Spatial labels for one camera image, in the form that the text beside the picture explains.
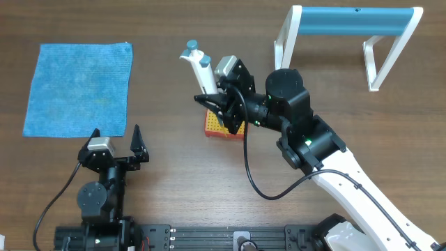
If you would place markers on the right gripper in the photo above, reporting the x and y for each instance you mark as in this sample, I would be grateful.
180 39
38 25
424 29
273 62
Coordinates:
240 104

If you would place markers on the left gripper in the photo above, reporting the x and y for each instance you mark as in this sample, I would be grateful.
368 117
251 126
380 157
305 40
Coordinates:
101 161

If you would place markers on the white pipette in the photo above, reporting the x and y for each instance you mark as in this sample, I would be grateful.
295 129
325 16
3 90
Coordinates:
203 75

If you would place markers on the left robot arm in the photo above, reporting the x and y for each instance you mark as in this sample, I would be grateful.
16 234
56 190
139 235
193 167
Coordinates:
92 199

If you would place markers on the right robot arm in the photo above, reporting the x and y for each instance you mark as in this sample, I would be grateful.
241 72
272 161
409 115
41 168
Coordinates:
348 188

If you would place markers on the red and yellow tip box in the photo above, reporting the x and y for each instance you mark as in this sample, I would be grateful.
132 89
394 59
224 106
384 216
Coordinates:
213 127

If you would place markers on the blue cloth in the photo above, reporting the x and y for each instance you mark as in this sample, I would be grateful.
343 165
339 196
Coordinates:
76 90

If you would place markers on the white and blue stand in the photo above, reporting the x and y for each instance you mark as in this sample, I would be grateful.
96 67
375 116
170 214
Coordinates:
348 21

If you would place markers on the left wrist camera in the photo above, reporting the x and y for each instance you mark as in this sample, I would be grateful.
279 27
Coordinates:
101 143

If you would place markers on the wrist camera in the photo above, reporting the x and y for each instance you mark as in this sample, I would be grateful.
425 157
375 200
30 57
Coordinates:
225 66
101 143

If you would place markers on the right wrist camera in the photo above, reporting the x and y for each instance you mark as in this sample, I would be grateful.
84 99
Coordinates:
225 66

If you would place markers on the mounting rail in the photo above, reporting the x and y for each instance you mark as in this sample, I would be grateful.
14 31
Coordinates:
209 237

